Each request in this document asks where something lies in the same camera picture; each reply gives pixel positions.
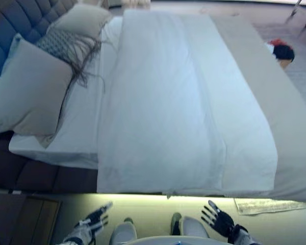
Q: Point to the left robot hand dark palm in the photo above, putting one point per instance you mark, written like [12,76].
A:
[94,218]

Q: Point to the right robot hand dark palm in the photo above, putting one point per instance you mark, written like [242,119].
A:
[223,222]

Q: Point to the white duvet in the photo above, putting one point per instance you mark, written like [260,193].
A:
[173,102]

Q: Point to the brown upholstered bed base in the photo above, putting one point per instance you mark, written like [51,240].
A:
[40,176]

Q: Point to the beige bed runner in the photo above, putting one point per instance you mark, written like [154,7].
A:
[283,114]

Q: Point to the wooden nightstand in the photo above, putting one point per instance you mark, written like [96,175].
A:
[23,219]

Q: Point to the large beige pillow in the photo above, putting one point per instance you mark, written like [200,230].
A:
[30,97]

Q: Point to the patterned cushion with dark fringe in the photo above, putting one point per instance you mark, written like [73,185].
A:
[61,43]

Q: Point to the small beige pillow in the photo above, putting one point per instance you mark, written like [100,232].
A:
[81,19]

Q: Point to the tufted upholstered headboard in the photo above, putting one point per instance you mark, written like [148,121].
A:
[12,23]

